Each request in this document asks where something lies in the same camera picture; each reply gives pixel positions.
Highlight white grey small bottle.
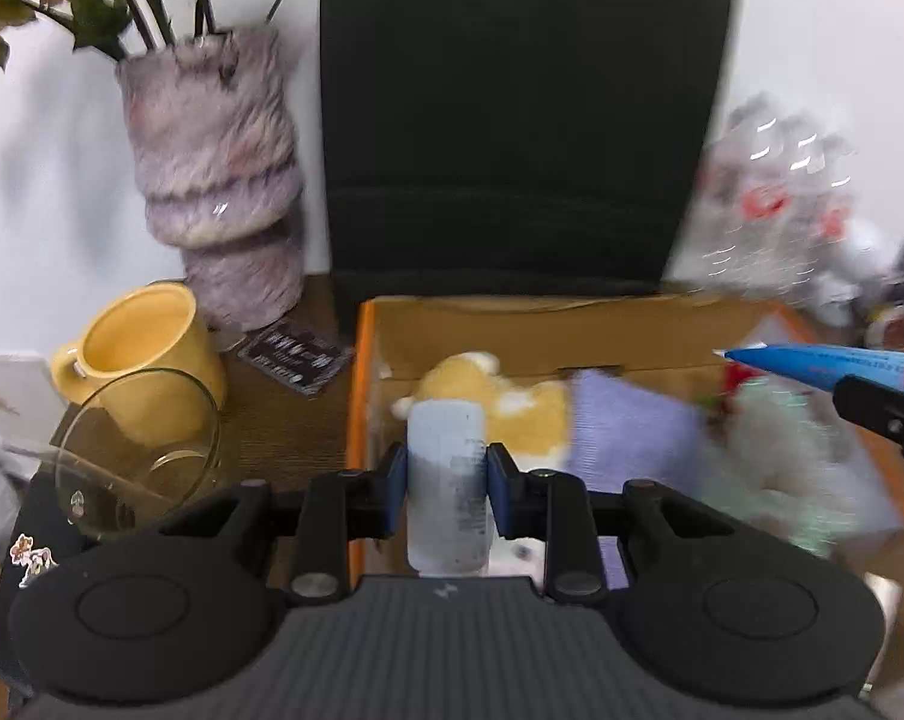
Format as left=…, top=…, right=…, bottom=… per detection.
left=405, top=399, right=496, bottom=578

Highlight black monitor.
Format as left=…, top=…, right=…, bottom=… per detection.
left=319, top=0, right=749, bottom=302

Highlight yellow plush toy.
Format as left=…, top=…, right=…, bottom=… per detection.
left=392, top=351, right=573, bottom=477

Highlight orange cardboard box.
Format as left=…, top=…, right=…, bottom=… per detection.
left=345, top=295, right=904, bottom=595

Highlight red packet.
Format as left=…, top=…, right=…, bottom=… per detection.
left=722, top=361, right=761, bottom=398

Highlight yellow mug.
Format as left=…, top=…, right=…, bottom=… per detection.
left=50, top=283, right=229, bottom=445

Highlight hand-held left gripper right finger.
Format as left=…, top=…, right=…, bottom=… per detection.
left=486, top=442, right=731, bottom=605

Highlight clear glass cup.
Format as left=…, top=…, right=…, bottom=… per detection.
left=54, top=367, right=222, bottom=541

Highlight wooden desktop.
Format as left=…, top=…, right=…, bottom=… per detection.
left=47, top=274, right=904, bottom=720

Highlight black printed card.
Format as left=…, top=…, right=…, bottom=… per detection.
left=236, top=319, right=357, bottom=398

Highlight purple knitted cloth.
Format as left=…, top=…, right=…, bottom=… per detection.
left=564, top=367, right=716, bottom=500

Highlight fuzzy pink grey vase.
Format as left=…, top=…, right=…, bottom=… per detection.
left=116, top=26, right=307, bottom=332

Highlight white papers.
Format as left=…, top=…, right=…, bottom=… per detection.
left=0, top=349, right=69, bottom=563

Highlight blue tube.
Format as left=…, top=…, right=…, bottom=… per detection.
left=713, top=343, right=904, bottom=400

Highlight black case with sticker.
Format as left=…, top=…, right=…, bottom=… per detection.
left=0, top=457, right=164, bottom=700

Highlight clear plastic bag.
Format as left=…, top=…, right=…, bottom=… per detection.
left=673, top=94, right=884, bottom=308

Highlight white fluffy plush toy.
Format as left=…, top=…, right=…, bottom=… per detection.
left=692, top=382, right=903, bottom=560

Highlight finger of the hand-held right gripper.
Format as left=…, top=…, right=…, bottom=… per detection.
left=831, top=375, right=904, bottom=511

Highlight artificial flowers with green leaves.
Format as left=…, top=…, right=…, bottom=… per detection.
left=0, top=0, right=325, bottom=72

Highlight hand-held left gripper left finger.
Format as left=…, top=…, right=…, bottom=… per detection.
left=155, top=444, right=409, bottom=605

